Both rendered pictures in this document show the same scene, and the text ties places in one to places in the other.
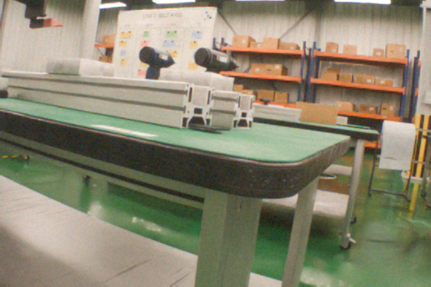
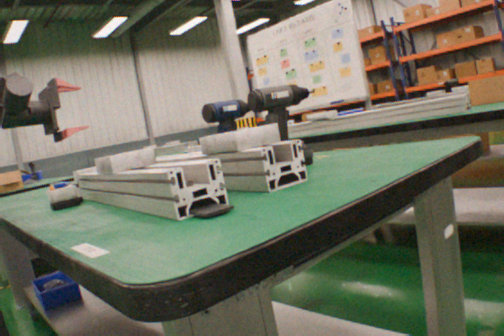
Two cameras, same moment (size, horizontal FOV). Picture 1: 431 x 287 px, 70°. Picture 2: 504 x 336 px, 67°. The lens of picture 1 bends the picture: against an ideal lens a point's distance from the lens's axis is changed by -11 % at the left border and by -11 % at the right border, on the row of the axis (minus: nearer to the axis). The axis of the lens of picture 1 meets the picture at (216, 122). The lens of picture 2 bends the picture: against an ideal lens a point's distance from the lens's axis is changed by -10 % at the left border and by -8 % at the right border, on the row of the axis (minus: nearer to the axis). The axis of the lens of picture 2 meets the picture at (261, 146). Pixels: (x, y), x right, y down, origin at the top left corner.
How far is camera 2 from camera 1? 0.36 m
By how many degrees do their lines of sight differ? 23
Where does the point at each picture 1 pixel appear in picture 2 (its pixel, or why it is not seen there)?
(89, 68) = (123, 162)
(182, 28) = (319, 31)
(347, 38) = not seen: outside the picture
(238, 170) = (122, 295)
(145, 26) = (279, 44)
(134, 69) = not seen: hidden behind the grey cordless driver
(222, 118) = (258, 181)
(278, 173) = (156, 295)
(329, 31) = not seen: outside the picture
